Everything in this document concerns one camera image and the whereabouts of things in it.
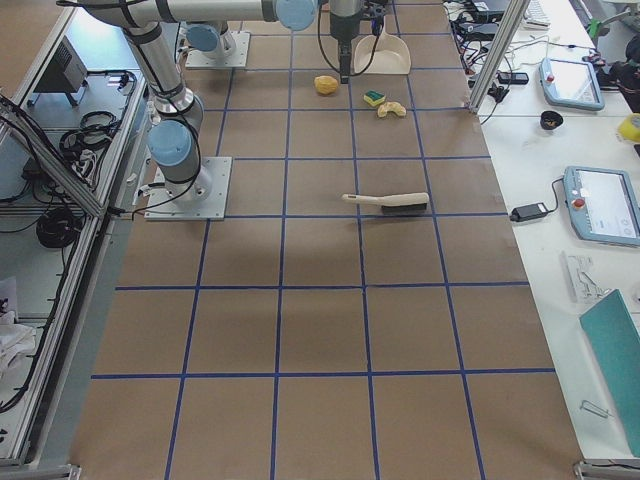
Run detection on black coiled cable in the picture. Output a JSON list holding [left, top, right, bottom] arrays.
[[35, 205, 77, 250]]

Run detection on beige hand brush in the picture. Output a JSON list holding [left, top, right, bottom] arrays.
[[341, 192, 430, 215]]

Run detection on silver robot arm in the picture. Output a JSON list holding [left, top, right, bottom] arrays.
[[56, 0, 324, 199], [186, 1, 387, 58]]

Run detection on white paper manual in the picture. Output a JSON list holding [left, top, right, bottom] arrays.
[[563, 252, 612, 304]]

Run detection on beige plastic dustpan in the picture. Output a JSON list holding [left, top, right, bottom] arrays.
[[353, 23, 411, 75]]

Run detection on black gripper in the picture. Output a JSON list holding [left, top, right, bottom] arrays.
[[367, 0, 389, 23], [338, 42, 351, 83]]

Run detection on near teach pendant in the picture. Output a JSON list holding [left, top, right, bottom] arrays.
[[563, 166, 639, 247]]

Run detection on white crumpled cloth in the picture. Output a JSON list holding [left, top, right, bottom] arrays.
[[0, 277, 37, 384]]

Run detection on green yellow sponge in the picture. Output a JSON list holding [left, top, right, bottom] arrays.
[[363, 90, 386, 108]]

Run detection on teal folder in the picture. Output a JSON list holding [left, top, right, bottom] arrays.
[[580, 290, 639, 457]]

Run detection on yellow tape roll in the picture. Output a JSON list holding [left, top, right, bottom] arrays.
[[617, 113, 640, 143]]

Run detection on grey control box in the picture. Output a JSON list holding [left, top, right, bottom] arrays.
[[29, 36, 88, 107]]

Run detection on teach pendant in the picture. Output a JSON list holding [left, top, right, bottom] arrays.
[[563, 166, 639, 247], [539, 57, 605, 111]]

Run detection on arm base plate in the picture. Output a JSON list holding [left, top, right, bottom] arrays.
[[144, 157, 233, 221], [186, 25, 251, 70]]

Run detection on black phone device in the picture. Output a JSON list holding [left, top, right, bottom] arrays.
[[497, 72, 529, 85]]

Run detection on far teach pendant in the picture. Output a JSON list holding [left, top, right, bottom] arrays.
[[539, 57, 605, 111]]

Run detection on toy croissant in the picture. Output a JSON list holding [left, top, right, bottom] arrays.
[[377, 101, 407, 119]]

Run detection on metal allen key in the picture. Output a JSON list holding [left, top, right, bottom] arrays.
[[579, 400, 612, 419]]

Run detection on black power adapter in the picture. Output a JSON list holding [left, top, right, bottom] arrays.
[[509, 202, 550, 223]]

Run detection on aluminium frame post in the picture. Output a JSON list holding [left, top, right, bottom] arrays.
[[468, 0, 529, 113]]

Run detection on aluminium side frame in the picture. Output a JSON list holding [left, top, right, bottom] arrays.
[[1, 1, 145, 467]]

